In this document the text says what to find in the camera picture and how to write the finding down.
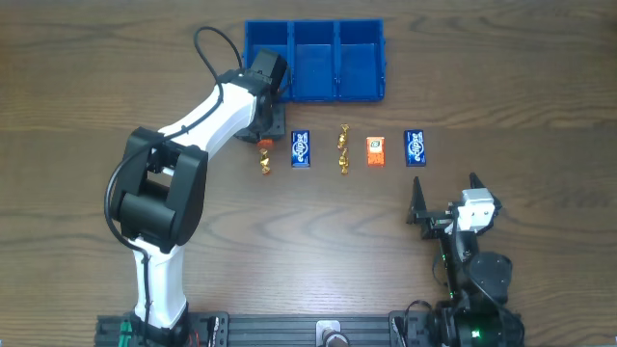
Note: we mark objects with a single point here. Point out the blue tray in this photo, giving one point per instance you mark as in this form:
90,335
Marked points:
313,72

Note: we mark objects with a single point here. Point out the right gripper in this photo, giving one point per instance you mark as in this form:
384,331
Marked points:
438,224

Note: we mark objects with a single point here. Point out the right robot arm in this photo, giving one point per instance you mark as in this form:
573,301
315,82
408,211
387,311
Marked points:
487,279

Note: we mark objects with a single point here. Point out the gold candy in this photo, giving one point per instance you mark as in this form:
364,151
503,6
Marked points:
343,137
264,163
343,163

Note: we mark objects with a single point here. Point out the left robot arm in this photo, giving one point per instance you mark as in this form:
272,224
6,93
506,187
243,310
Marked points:
226,120

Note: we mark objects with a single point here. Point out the orange candy box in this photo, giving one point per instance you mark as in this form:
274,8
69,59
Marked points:
376,153
265,143

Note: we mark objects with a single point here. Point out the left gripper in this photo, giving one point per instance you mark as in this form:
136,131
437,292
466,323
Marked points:
278,123

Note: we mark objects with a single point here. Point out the mounting rail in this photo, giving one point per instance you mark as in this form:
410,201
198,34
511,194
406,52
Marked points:
270,330

